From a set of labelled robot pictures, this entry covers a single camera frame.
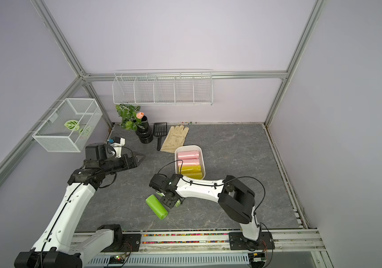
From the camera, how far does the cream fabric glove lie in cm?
109

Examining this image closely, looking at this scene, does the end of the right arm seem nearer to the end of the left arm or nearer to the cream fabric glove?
the end of the left arm

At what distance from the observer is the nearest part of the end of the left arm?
64 centimetres
